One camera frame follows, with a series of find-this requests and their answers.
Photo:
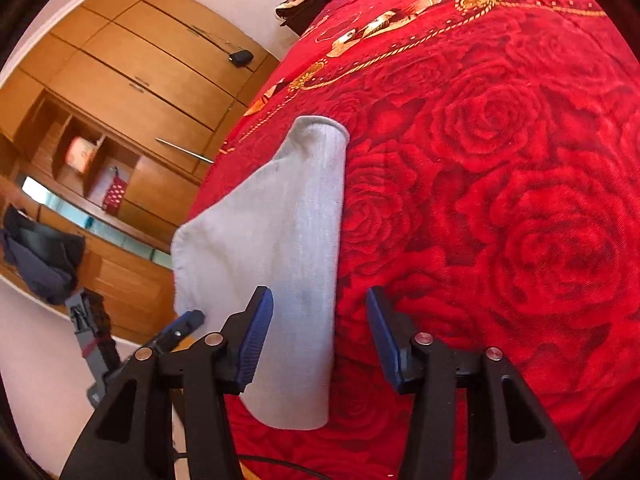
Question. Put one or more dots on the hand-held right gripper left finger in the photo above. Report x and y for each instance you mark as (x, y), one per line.
(255, 340)

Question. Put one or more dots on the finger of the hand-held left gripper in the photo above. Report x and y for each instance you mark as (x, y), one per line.
(177, 332)

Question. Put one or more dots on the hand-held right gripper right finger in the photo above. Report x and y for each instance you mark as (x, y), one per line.
(384, 340)

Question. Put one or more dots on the grey fleece pants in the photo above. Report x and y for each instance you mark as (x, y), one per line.
(280, 240)

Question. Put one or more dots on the wooden desk with drawers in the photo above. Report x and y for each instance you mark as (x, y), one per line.
(125, 280)

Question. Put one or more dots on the grey stick vacuum cleaner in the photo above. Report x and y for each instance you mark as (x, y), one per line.
(92, 330)

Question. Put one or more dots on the wooden shelf unit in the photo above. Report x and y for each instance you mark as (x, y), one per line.
(160, 190)

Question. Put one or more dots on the red hanging stocking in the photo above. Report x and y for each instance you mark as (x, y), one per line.
(114, 194)

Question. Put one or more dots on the dark clothing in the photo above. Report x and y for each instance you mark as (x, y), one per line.
(40, 260)

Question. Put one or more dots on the thin stick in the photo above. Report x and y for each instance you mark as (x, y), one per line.
(185, 150)

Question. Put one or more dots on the red floral blanket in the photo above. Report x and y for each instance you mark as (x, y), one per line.
(500, 185)

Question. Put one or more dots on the pink box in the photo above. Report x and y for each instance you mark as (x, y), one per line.
(81, 154)

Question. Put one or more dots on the wooden wardrobe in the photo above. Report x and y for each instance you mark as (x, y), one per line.
(140, 60)

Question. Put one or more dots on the small black bag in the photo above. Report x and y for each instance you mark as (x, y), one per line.
(241, 58)

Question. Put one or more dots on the dark wooden nightstand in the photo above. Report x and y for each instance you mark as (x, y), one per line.
(307, 17)

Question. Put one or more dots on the dark floral cloth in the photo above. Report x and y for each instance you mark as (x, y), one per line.
(295, 1)

